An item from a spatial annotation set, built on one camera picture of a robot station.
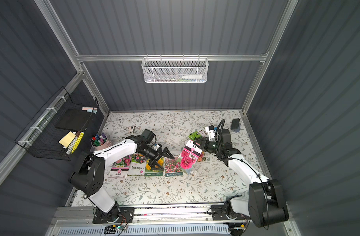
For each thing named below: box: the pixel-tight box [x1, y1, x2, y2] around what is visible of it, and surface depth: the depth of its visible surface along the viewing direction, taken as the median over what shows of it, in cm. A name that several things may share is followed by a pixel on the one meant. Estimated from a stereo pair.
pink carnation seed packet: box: [178, 139, 205, 176], surface depth 80 cm
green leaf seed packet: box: [187, 131, 203, 142], surface depth 107 cm
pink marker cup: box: [90, 133, 112, 151], surface depth 91 cm
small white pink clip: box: [128, 124, 136, 134], surface depth 110 cm
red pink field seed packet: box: [164, 156, 184, 177], surface depth 91 cm
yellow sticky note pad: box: [58, 131, 77, 148], surface depth 71 cm
